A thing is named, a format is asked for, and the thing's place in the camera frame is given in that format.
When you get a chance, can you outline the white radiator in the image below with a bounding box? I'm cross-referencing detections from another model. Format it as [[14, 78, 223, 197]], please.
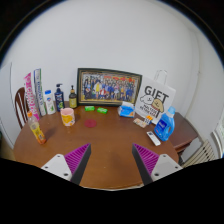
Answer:
[[181, 139, 218, 168]]

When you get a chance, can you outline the small orange-topped white box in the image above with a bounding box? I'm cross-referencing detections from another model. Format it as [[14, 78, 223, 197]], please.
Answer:
[[143, 114, 154, 126]]

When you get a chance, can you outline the white bottle with blue cap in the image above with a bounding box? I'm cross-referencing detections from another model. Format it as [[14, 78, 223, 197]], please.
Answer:
[[43, 89, 57, 116]]

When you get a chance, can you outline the brown wooden chair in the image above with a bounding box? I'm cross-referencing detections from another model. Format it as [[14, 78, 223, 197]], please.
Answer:
[[14, 86, 31, 130]]

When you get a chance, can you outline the flat round red coaster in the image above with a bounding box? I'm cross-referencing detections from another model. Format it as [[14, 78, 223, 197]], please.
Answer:
[[83, 118, 98, 129]]

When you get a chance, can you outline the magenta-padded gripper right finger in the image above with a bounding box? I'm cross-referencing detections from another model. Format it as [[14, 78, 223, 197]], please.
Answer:
[[131, 143, 184, 186]]

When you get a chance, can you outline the orange drink bottle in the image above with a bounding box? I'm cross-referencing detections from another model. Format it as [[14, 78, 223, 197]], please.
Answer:
[[27, 110, 48, 146]]

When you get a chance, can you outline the blue tissue pack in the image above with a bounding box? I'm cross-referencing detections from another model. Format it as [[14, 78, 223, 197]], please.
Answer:
[[117, 101, 136, 119]]

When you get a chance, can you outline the blue detergent bottle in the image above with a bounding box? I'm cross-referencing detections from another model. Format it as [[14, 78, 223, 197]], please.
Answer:
[[153, 106, 177, 142]]

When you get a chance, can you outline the white paper gift bag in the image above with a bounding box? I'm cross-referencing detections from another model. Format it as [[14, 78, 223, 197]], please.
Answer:
[[134, 69, 177, 125]]

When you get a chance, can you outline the dark blue pump bottle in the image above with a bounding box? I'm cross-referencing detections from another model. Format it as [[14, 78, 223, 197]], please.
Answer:
[[54, 83, 66, 113]]

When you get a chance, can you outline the framed group photo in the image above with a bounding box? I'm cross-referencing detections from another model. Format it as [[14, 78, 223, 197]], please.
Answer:
[[76, 67, 143, 107]]

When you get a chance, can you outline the pink and yellow mug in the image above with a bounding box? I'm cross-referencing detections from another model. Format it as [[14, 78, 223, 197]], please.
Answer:
[[60, 107, 76, 127]]

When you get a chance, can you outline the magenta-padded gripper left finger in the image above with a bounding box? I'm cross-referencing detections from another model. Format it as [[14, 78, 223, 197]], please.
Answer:
[[40, 143, 92, 186]]

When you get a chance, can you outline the white door panel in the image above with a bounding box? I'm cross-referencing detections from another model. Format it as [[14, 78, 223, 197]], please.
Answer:
[[0, 62, 15, 148]]

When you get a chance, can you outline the small beige pack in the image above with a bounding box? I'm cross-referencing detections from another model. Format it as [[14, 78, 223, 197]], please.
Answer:
[[133, 117, 148, 129]]

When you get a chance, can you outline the white remote control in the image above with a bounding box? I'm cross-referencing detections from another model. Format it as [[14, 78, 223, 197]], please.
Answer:
[[146, 130, 162, 147]]

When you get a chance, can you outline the brown side table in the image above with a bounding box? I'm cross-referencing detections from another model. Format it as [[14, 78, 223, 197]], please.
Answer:
[[168, 112, 200, 155]]

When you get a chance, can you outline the dark pump bottle yellow label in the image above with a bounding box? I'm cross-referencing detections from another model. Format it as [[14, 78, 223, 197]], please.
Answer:
[[68, 84, 79, 110]]

